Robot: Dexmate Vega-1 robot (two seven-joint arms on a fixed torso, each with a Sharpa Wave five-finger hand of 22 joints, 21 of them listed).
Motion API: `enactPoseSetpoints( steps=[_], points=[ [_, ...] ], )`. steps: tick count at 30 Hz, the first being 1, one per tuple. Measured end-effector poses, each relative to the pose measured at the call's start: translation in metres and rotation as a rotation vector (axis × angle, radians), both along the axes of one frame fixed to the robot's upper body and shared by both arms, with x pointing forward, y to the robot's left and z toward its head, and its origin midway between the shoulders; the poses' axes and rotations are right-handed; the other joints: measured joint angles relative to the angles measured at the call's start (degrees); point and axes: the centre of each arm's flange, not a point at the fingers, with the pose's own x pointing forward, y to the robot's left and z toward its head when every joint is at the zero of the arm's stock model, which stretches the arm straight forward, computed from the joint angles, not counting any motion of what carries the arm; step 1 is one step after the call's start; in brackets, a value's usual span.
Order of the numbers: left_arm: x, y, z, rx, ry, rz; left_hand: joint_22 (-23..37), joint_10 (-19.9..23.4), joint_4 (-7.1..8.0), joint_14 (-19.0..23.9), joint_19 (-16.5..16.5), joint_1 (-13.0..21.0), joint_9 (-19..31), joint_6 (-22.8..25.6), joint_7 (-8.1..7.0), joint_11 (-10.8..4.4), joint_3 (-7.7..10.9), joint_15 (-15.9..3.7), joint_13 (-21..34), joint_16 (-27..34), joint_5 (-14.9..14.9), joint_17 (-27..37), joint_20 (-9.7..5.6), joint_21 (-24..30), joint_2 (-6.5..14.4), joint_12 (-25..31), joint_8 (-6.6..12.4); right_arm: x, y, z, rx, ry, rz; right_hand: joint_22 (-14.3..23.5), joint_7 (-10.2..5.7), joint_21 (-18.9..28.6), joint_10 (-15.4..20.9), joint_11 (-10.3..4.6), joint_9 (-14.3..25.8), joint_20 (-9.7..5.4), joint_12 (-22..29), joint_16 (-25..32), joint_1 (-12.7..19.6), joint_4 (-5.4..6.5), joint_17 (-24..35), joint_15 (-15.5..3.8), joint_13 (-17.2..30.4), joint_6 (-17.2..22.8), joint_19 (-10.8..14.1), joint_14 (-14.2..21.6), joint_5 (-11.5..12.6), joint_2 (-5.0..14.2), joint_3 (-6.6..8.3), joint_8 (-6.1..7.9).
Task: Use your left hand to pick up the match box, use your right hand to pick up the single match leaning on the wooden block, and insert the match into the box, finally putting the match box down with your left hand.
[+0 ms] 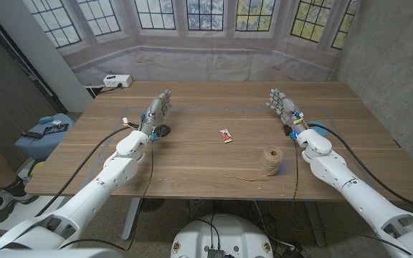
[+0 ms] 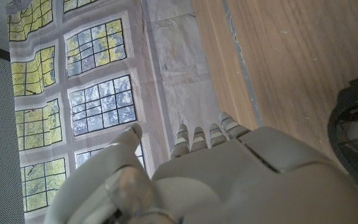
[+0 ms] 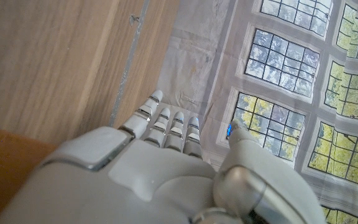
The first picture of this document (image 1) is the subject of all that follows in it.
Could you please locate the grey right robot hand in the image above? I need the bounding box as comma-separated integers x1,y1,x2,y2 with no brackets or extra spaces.
265,88,310,135

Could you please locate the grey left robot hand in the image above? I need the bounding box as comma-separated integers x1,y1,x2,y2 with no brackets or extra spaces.
140,89,174,135

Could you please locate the red white match box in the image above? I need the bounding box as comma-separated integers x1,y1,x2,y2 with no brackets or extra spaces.
219,128,234,144

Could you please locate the printed window backdrop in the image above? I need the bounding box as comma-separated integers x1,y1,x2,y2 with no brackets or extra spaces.
22,0,361,87

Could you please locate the white power strip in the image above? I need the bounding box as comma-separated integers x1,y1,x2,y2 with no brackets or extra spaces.
103,74,133,89

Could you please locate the brown twine spool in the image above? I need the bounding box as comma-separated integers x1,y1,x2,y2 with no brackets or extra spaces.
260,145,285,177

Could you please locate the loose twine strand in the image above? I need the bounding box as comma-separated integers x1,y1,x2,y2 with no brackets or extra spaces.
214,168,270,182

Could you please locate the black round fan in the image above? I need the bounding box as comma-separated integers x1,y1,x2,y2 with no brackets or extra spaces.
140,198,166,214

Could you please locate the long black remote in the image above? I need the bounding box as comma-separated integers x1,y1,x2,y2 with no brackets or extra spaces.
43,123,70,135

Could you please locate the grey table leg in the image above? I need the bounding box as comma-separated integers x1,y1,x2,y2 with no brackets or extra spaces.
302,201,328,248
121,198,143,242

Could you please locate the blue stool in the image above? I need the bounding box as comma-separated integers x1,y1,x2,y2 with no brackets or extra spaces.
14,113,75,161

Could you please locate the short black remote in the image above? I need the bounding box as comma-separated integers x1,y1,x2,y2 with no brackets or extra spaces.
20,130,45,140

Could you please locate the yellow round object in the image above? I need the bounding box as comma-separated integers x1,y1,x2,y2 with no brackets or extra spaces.
30,161,46,177

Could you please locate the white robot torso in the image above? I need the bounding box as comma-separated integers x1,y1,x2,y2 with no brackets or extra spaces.
170,214,275,258

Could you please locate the white robot chest rim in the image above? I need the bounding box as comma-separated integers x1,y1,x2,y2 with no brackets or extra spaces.
0,248,122,258

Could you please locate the grey black sneaker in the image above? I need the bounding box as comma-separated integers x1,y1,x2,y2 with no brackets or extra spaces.
0,188,39,225

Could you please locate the black round disc with cord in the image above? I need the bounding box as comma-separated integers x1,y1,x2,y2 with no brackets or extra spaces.
155,124,172,138

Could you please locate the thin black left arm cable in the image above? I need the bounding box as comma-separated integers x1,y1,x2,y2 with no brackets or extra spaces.
58,140,155,252

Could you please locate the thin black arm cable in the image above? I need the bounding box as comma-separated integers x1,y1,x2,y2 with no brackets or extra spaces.
58,140,155,252
291,139,300,202

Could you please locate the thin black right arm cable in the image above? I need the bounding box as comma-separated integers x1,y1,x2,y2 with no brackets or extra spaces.
291,139,300,202

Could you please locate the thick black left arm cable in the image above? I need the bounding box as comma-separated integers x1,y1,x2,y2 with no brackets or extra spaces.
35,125,133,217

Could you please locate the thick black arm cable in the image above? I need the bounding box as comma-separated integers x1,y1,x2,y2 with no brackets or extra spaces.
35,125,133,217
308,123,413,213

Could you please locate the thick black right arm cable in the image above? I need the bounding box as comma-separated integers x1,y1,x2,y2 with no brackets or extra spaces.
308,123,413,213

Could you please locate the white floor cable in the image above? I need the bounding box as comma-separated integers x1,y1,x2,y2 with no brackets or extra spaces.
252,200,297,250

